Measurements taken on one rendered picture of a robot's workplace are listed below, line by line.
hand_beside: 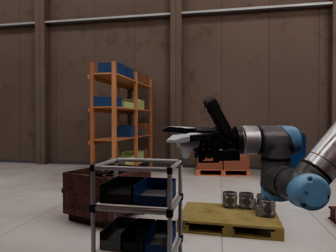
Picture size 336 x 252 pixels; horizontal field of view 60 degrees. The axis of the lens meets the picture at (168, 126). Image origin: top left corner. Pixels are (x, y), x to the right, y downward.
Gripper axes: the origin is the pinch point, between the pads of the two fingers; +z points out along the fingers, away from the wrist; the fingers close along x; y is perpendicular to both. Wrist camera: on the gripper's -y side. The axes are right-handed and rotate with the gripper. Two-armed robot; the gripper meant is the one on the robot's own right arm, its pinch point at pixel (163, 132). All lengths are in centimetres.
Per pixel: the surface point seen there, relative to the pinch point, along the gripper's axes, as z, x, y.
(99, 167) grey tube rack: 32, 96, 38
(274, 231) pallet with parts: -130, 206, 144
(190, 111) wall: -114, 706, 69
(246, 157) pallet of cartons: -221, 557, 158
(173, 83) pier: -67, 708, -7
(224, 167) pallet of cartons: -173, 561, 181
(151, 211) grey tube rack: 2, 84, 61
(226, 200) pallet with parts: -97, 275, 138
